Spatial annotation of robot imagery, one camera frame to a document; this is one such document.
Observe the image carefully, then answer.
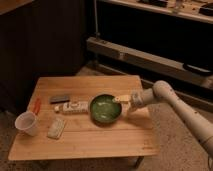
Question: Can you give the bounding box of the wooden table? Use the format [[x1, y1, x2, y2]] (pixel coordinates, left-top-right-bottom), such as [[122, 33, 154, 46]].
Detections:
[[8, 75, 158, 161]]

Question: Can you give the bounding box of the workbench shelf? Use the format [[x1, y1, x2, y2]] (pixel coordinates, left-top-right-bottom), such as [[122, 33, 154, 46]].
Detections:
[[101, 0, 213, 24]]

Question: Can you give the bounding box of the grey metal beam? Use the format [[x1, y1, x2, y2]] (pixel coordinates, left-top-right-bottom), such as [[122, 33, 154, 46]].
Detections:
[[87, 37, 213, 90]]

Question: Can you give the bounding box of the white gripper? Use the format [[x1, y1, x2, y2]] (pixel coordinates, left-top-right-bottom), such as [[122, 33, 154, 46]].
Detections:
[[113, 91, 145, 112]]

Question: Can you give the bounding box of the dark grey rectangular block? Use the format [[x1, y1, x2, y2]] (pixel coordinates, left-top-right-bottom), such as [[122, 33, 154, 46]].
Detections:
[[49, 95, 70, 104]]

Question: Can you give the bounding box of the metal vertical pole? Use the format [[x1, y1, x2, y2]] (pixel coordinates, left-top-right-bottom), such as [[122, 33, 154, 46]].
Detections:
[[93, 0, 100, 41]]

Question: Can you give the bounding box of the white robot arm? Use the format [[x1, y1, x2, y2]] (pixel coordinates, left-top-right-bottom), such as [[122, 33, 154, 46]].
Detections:
[[113, 80, 213, 158]]

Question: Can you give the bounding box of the dark wooden cabinet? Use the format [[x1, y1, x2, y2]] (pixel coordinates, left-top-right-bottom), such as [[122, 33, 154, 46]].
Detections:
[[0, 0, 85, 114]]

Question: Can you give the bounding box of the white tube bottle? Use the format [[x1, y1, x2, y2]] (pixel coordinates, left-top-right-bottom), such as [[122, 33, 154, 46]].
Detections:
[[54, 101, 88, 114]]

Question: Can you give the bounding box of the white paper cup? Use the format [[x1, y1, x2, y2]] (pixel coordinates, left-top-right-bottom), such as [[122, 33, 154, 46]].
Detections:
[[15, 111, 38, 136]]

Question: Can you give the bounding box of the green ceramic bowl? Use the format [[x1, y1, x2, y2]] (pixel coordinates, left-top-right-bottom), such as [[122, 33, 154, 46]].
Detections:
[[89, 94, 122, 124]]

